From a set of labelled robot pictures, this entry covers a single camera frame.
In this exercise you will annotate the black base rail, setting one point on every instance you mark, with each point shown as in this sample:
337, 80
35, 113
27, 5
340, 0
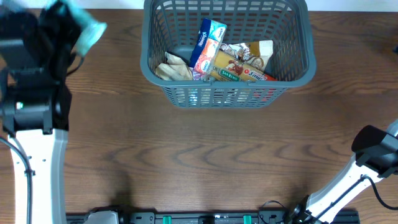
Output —
264, 216

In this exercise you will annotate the grey plastic basket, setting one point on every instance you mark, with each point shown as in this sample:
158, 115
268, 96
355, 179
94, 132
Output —
171, 27

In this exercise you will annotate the beige snack bag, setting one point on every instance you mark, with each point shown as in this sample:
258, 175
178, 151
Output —
175, 69
238, 51

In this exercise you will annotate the San Remo pasta packet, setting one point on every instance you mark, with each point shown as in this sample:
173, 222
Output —
229, 69

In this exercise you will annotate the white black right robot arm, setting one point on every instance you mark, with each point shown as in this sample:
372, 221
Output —
374, 159

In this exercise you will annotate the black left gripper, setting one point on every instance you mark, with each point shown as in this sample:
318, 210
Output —
52, 17

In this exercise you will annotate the teal tissue pocket pack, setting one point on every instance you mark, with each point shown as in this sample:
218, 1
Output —
91, 29

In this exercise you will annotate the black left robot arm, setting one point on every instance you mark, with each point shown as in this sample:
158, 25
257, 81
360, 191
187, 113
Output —
40, 52

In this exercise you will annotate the Kleenex tissue multipack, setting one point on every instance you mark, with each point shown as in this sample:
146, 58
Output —
208, 43

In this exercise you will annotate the beige brown snack pouch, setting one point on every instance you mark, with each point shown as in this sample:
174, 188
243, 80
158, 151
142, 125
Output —
257, 54

